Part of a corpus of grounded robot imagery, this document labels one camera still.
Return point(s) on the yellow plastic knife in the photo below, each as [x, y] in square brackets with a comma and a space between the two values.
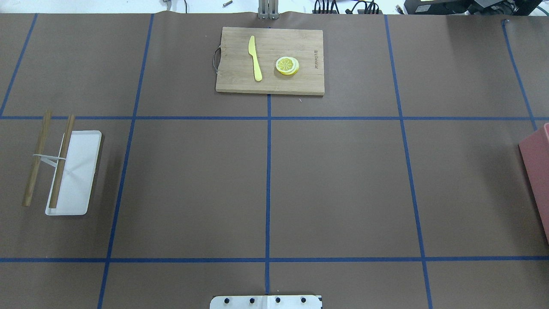
[257, 74]

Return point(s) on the bamboo cutting board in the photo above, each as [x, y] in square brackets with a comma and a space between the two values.
[235, 69]

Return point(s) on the white rack tray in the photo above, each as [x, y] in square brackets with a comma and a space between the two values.
[79, 173]

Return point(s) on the right wooden rack rod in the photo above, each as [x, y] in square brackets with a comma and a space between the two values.
[61, 163]

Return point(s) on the pink plastic bin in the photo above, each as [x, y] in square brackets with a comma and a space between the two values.
[534, 150]

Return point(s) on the aluminium frame post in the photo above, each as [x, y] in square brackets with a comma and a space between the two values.
[268, 9]

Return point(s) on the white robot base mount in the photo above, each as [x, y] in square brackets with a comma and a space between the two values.
[267, 302]

